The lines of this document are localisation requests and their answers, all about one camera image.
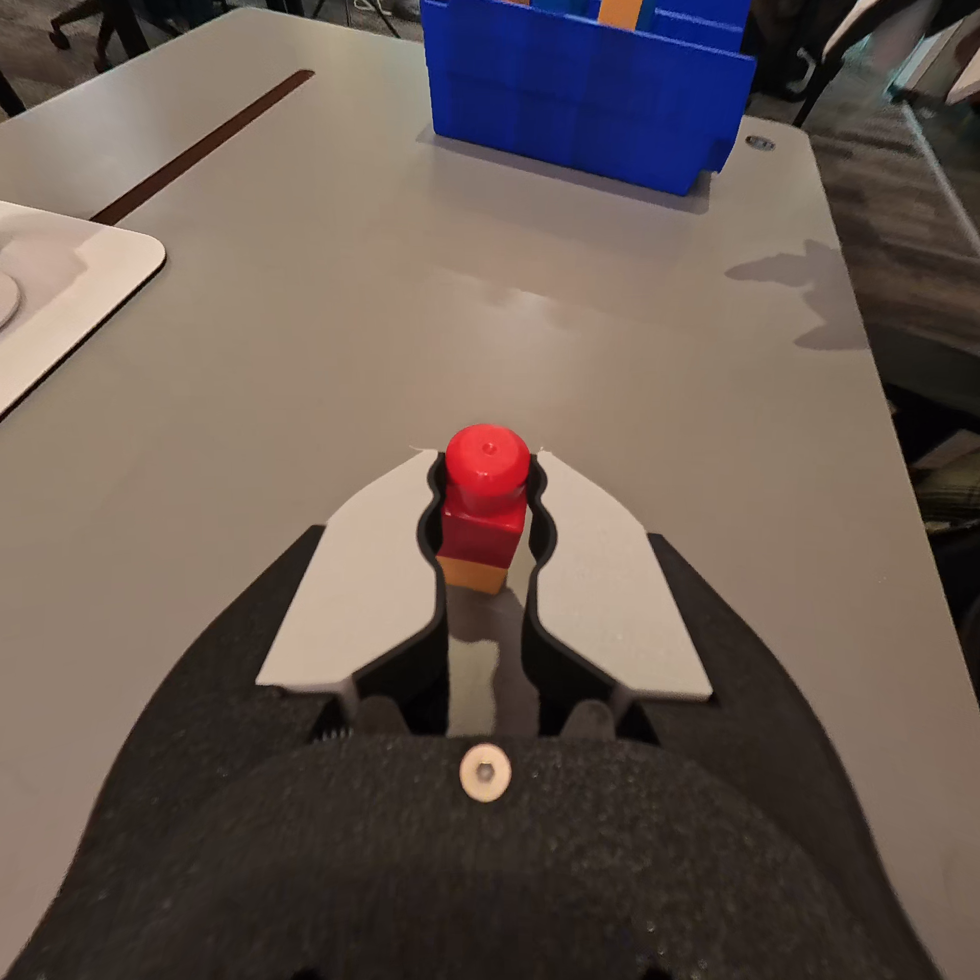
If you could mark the orange mega block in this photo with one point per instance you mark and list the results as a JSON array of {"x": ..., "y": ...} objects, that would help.
[{"x": 475, "y": 574}]

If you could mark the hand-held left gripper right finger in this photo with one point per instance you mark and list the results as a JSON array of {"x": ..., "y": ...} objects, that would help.
[{"x": 612, "y": 597}]

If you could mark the office chair with pale seat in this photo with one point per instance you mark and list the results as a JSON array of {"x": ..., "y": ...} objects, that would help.
[{"x": 842, "y": 46}]

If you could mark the orange flat piece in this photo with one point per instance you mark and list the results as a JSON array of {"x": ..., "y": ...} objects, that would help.
[{"x": 620, "y": 11}]

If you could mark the black office chair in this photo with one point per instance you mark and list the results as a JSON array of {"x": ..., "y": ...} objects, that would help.
[{"x": 115, "y": 30}]

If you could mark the blue plastic bin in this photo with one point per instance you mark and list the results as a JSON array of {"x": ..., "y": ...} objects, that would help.
[{"x": 574, "y": 99}]

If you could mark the red mega block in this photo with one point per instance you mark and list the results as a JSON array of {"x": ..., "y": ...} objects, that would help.
[{"x": 486, "y": 459}]

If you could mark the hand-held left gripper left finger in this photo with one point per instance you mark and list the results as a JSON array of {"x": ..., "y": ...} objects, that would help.
[{"x": 360, "y": 597}]

